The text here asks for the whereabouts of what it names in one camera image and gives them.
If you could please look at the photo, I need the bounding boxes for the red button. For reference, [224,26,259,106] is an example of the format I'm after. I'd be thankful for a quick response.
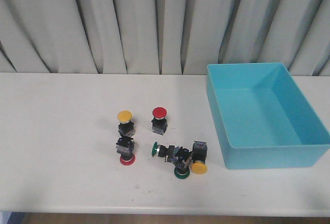
[116,135,136,166]
[151,107,168,135]

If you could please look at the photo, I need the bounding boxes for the yellow button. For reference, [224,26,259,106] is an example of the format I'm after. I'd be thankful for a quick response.
[190,141,207,174]
[117,110,135,137]

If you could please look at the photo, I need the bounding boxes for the light blue plastic box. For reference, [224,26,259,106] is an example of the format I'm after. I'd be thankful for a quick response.
[207,62,329,169]

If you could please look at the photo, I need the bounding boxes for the green button lying sideways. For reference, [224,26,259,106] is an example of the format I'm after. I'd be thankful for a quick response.
[151,142,179,157]

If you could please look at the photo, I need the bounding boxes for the green button upside down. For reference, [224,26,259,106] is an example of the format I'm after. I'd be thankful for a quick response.
[164,145,192,179]

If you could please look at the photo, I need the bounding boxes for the red button upside down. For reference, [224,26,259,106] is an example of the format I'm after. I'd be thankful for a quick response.
[116,135,136,166]

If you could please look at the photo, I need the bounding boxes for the grey pleated curtain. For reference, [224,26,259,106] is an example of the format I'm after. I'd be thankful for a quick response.
[1,0,329,76]

